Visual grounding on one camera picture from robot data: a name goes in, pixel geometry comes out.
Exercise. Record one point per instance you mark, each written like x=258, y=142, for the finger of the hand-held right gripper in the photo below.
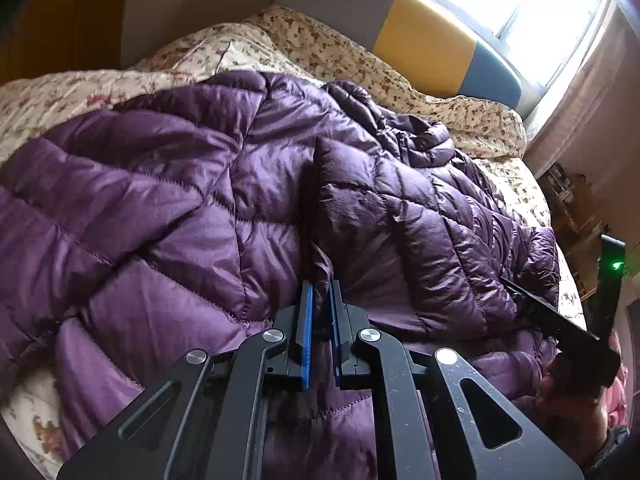
x=545, y=316

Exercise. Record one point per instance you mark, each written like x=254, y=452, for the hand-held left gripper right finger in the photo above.
x=336, y=345

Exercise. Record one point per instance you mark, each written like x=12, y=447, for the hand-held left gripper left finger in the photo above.
x=306, y=340

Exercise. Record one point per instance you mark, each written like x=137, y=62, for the purple quilted down jacket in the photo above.
x=175, y=185

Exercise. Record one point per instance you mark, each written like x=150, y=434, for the person's right hand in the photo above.
x=575, y=420

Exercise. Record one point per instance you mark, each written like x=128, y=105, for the wooden shelf unit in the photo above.
x=582, y=210

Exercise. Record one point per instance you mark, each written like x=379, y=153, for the pink ruffled cloth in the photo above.
x=620, y=385

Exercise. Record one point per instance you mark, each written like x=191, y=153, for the cluster of small bottles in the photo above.
x=557, y=182

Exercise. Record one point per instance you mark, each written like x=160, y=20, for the pink patterned curtain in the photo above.
x=585, y=110

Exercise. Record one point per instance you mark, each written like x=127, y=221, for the floral duvet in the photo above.
x=325, y=50

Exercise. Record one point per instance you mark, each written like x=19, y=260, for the bright window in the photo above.
x=525, y=0

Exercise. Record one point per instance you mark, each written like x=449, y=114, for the grey yellow blue headboard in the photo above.
x=425, y=35

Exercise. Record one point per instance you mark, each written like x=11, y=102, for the wooden wardrobe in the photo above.
x=60, y=20

